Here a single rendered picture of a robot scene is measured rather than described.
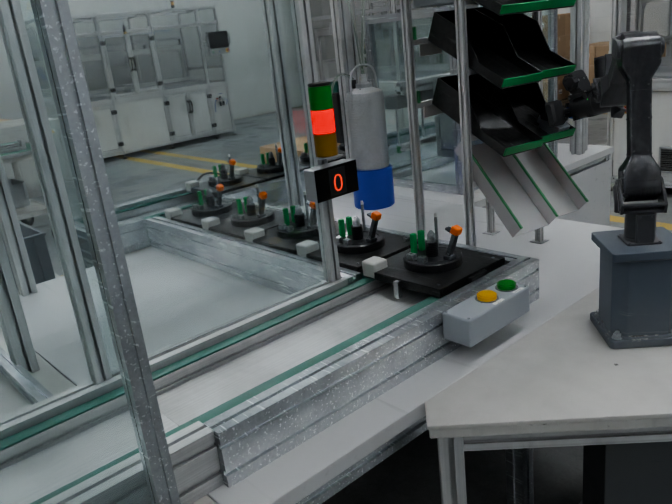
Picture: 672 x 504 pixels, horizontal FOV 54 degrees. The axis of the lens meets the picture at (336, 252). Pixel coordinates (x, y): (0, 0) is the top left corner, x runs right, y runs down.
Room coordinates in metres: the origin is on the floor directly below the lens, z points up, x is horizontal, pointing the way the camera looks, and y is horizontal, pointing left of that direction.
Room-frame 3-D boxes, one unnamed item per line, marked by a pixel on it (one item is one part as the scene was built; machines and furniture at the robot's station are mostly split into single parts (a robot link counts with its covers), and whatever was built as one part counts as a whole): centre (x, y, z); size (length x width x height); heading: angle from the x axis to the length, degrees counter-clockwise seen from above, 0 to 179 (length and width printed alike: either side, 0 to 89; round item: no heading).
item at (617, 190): (1.23, -0.60, 1.15); 0.09 x 0.07 x 0.06; 77
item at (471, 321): (1.25, -0.30, 0.93); 0.21 x 0.07 x 0.06; 130
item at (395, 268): (1.47, -0.23, 0.96); 0.24 x 0.24 x 0.02; 40
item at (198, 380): (1.29, 0.02, 0.91); 0.84 x 0.28 x 0.10; 130
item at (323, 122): (1.43, 0.00, 1.33); 0.05 x 0.05 x 0.05
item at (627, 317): (1.22, -0.60, 0.96); 0.15 x 0.15 x 0.20; 84
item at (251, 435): (1.17, -0.11, 0.91); 0.89 x 0.06 x 0.11; 130
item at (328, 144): (1.43, 0.00, 1.28); 0.05 x 0.05 x 0.05
